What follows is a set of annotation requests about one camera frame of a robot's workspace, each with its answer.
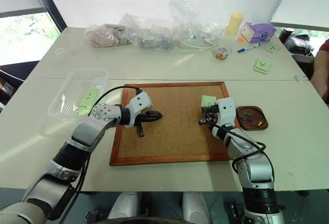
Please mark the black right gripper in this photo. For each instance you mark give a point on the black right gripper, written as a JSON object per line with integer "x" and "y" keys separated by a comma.
{"x": 209, "y": 120}

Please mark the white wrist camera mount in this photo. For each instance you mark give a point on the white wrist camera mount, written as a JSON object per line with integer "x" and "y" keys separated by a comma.
{"x": 140, "y": 102}
{"x": 226, "y": 113}

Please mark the person in red shirt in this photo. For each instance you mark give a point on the person in red shirt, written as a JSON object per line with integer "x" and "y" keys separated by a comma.
{"x": 321, "y": 70}

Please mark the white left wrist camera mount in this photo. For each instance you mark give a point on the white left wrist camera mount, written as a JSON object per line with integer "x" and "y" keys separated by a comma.
{"x": 140, "y": 102}

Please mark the green sticky note with mark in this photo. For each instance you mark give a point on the green sticky note with mark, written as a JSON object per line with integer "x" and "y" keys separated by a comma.
{"x": 88, "y": 96}

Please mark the purple cardboard box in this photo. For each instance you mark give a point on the purple cardboard box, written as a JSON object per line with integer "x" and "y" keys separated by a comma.
{"x": 260, "y": 32}

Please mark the small green sticky note pad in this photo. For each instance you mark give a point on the small green sticky note pad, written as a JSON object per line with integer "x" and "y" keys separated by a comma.
{"x": 272, "y": 48}

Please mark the small clear plastic cup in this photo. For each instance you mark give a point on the small clear plastic cup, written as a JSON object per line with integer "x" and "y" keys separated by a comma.
{"x": 59, "y": 53}

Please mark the wood-framed cork board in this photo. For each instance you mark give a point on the wood-framed cork board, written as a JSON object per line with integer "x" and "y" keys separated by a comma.
{"x": 174, "y": 134}

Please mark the blue whiteboard marker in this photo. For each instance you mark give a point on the blue whiteboard marker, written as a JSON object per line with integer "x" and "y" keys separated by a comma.
{"x": 248, "y": 48}

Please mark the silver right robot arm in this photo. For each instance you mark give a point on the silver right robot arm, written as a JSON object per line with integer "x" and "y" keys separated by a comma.
{"x": 253, "y": 167}

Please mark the clear plastic box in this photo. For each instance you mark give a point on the clear plastic box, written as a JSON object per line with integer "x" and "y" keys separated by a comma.
{"x": 77, "y": 88}

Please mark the large green sticky note pad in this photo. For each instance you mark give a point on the large green sticky note pad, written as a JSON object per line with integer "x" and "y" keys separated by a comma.
{"x": 262, "y": 66}

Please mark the small clear plastic lid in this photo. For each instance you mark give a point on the small clear plastic lid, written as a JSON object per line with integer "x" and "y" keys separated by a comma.
{"x": 300, "y": 77}

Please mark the small orange clip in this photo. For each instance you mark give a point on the small orange clip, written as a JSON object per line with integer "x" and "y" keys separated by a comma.
{"x": 240, "y": 39}

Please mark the plastic bag with grey parts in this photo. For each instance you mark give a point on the plastic bag with grey parts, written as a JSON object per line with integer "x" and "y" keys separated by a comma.
{"x": 151, "y": 37}

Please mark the white board panel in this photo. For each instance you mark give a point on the white board panel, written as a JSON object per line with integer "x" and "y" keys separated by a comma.
{"x": 303, "y": 0}

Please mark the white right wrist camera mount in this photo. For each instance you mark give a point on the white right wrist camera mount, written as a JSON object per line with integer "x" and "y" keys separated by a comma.
{"x": 226, "y": 113}

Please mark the dark brown wooden tray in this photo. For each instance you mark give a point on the dark brown wooden tray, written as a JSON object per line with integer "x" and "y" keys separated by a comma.
{"x": 253, "y": 117}

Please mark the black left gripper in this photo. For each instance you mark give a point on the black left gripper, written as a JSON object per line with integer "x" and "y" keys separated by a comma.
{"x": 141, "y": 129}

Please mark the dark window frame post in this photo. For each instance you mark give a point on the dark window frame post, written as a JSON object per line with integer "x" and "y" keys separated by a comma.
{"x": 47, "y": 4}

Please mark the plain green sticky note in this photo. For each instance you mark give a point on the plain green sticky note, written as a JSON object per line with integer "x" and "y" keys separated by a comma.
{"x": 83, "y": 111}
{"x": 207, "y": 100}

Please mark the black bag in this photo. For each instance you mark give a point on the black bag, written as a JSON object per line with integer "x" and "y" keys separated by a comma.
{"x": 295, "y": 44}

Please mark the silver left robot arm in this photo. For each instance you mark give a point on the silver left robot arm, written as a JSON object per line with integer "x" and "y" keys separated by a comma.
{"x": 82, "y": 134}

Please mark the clear jar of coloured pins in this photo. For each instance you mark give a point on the clear jar of coloured pins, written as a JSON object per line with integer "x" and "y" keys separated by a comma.
{"x": 221, "y": 54}

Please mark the plastic bag with pink cloth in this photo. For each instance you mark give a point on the plastic bag with pink cloth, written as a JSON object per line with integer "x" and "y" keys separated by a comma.
{"x": 104, "y": 36}

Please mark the yellow pushpin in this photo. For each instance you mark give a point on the yellow pushpin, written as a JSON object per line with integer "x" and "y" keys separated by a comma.
{"x": 260, "y": 123}

